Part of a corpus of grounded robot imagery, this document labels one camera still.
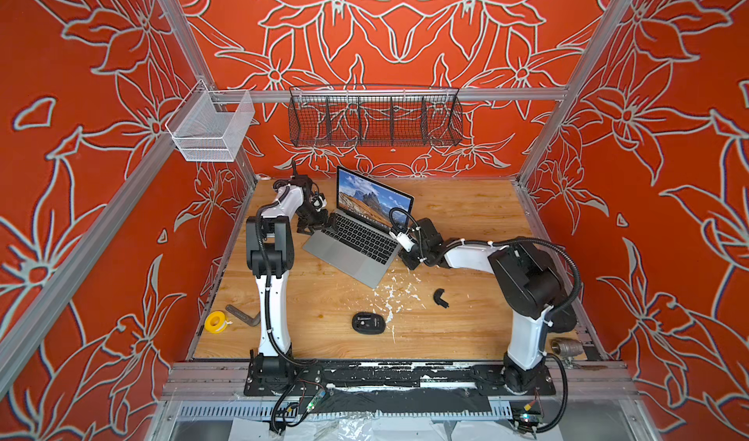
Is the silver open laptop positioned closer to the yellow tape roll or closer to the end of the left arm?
the end of the left arm

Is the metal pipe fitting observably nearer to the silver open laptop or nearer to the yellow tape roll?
the silver open laptop

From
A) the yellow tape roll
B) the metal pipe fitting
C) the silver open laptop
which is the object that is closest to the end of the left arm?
the silver open laptop

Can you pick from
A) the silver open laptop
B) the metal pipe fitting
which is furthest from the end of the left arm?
the metal pipe fitting

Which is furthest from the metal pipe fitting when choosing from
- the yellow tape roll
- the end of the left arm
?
the yellow tape roll

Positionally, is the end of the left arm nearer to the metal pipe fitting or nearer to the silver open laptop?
the silver open laptop

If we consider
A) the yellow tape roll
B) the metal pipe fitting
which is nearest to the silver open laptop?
the yellow tape roll

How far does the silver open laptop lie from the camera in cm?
94

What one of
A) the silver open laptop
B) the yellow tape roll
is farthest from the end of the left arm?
the yellow tape roll

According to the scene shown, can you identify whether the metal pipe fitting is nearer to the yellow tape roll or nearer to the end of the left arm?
the end of the left arm
